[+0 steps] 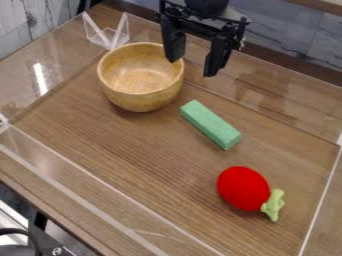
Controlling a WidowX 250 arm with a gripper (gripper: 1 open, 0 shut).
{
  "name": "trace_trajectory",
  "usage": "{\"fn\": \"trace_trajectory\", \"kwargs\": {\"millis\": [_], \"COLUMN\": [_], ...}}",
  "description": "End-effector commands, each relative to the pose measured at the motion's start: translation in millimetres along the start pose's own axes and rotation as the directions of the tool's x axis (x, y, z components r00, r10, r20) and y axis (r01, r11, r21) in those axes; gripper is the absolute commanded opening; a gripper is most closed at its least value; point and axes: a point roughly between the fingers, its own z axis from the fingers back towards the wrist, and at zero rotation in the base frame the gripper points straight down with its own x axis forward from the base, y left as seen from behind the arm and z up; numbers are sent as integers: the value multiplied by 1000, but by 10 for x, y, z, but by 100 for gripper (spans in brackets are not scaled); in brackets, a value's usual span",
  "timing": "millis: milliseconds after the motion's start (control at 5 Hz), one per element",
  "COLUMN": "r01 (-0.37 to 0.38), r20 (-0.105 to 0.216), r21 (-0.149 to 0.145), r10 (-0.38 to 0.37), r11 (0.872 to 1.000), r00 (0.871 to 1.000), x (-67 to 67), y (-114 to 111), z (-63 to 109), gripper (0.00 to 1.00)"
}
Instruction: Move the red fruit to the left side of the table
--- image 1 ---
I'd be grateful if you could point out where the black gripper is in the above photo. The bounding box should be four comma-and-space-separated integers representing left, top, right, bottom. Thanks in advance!
159, 0, 249, 77

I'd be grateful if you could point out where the red plush fruit green stem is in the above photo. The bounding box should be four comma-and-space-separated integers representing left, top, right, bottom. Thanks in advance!
216, 166, 284, 222

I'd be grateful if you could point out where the wooden bowl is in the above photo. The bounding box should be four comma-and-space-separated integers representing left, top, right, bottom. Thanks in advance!
96, 42, 184, 112

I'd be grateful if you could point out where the green rectangular block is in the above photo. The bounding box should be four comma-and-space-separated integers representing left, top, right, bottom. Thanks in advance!
180, 100, 241, 150

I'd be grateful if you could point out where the clear acrylic corner bracket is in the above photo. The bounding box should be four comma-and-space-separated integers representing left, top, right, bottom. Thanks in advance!
81, 12, 129, 51

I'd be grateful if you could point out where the clear acrylic tray wall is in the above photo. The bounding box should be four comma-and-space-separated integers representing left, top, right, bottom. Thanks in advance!
0, 114, 223, 256

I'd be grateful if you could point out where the black table leg bracket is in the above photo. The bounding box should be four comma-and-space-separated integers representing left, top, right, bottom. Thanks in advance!
28, 211, 76, 256

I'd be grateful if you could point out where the black cable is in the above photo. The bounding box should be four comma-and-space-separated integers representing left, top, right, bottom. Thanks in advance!
0, 227, 38, 256

